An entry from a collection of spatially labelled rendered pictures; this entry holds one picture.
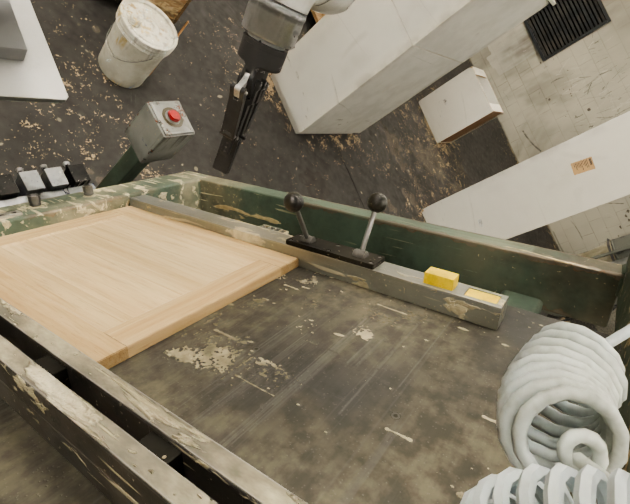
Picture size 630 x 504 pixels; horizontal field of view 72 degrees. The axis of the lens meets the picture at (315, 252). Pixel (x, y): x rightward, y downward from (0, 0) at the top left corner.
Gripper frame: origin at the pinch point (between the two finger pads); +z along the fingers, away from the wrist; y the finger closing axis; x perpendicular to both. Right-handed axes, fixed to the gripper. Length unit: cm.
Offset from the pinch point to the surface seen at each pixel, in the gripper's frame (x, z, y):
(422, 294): -41.8, 2.7, -8.6
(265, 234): -11.5, 15.4, 7.2
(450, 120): -99, 26, 482
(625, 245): -347, 54, 449
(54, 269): 18.2, 29.6, -15.3
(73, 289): 10.4, 25.7, -21.1
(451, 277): -44.1, -2.3, -8.2
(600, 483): -35, -20, -61
